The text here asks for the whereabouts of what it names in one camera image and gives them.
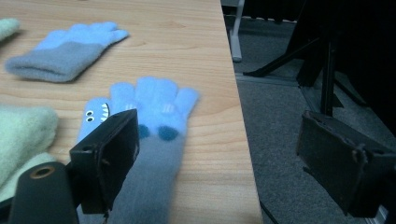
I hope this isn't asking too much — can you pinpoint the plain blue and grey glove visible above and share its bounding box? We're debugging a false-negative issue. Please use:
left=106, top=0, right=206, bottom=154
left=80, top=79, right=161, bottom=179
left=4, top=21, right=130, bottom=84

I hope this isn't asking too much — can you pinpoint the black cable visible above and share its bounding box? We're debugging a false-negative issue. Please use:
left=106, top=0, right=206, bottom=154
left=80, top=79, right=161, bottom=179
left=259, top=200, right=280, bottom=224

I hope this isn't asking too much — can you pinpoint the light green glove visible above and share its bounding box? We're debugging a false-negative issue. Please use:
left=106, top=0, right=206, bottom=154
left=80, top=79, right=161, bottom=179
left=0, top=18, right=21, bottom=43
left=0, top=105, right=60, bottom=202

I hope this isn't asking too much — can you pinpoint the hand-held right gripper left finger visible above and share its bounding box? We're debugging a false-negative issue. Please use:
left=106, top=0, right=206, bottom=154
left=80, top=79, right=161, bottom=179
left=68, top=108, right=140, bottom=216

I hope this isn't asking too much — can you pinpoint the white metal table frame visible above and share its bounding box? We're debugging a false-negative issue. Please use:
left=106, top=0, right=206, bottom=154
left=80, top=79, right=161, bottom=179
left=221, top=0, right=247, bottom=63

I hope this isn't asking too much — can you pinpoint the black tripod stand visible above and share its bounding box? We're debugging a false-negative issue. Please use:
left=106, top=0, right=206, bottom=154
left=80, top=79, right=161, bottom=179
left=242, top=0, right=370, bottom=118

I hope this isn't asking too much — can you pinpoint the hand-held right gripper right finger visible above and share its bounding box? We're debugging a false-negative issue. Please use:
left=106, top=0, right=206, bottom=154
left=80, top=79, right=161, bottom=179
left=296, top=110, right=396, bottom=218

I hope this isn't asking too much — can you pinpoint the blue glove with shark face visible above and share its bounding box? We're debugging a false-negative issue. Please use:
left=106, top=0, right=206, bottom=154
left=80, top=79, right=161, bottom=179
left=76, top=76, right=200, bottom=224

